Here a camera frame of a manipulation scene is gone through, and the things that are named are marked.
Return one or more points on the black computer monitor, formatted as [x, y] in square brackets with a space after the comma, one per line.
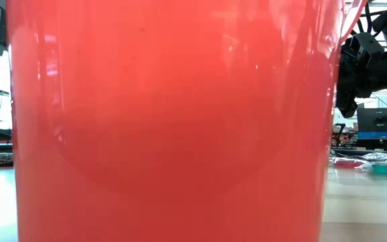
[378, 121]

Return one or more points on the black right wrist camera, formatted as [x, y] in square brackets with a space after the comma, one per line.
[365, 47]

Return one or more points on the black background desk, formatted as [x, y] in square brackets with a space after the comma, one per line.
[371, 142]

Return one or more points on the orange plastic bucket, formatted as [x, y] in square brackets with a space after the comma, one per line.
[180, 134]

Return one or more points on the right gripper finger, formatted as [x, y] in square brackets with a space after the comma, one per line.
[346, 104]

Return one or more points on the white Hershey's cookies bar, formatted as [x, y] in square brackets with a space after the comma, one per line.
[376, 156]

